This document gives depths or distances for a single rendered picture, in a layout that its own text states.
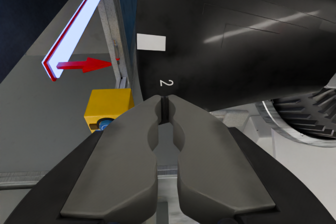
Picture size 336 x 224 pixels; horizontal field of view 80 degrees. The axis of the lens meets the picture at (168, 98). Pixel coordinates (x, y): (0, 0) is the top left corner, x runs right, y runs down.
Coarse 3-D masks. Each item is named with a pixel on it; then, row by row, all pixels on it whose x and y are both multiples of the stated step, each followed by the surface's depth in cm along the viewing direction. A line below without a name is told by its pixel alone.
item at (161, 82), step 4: (156, 76) 24; (160, 76) 24; (164, 76) 24; (168, 76) 24; (172, 76) 24; (176, 76) 24; (156, 80) 25; (160, 80) 25; (164, 80) 25; (168, 80) 25; (172, 80) 25; (176, 80) 25; (156, 84) 25; (160, 84) 25; (164, 84) 25; (168, 84) 25; (172, 84) 25; (176, 84) 25; (160, 88) 25; (164, 88) 25; (168, 88) 25; (172, 88) 25; (176, 88) 25
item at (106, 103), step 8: (120, 88) 51; (128, 88) 51; (96, 96) 49; (104, 96) 49; (112, 96) 49; (120, 96) 49; (128, 96) 49; (88, 104) 47; (96, 104) 47; (104, 104) 47; (112, 104) 47; (120, 104) 47; (128, 104) 47; (88, 112) 46; (96, 112) 46; (104, 112) 45; (112, 112) 45; (120, 112) 45; (88, 120) 46; (96, 120) 46; (112, 120) 46
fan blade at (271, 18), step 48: (144, 0) 21; (192, 0) 20; (240, 0) 19; (288, 0) 19; (192, 48) 22; (240, 48) 22; (288, 48) 21; (144, 96) 26; (192, 96) 26; (240, 96) 26
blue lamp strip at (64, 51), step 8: (88, 0) 32; (96, 0) 36; (88, 8) 32; (80, 16) 29; (88, 16) 32; (72, 24) 27; (80, 24) 29; (72, 32) 26; (80, 32) 29; (64, 40) 24; (72, 40) 26; (64, 48) 24; (72, 48) 26; (56, 56) 22; (64, 56) 24; (56, 64) 22; (56, 72) 22
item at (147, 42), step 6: (138, 36) 22; (144, 36) 22; (150, 36) 22; (156, 36) 22; (162, 36) 22; (138, 42) 23; (144, 42) 23; (150, 42) 22; (156, 42) 22; (162, 42) 22; (138, 48) 23; (144, 48) 23; (150, 48) 23; (156, 48) 23; (162, 48) 23
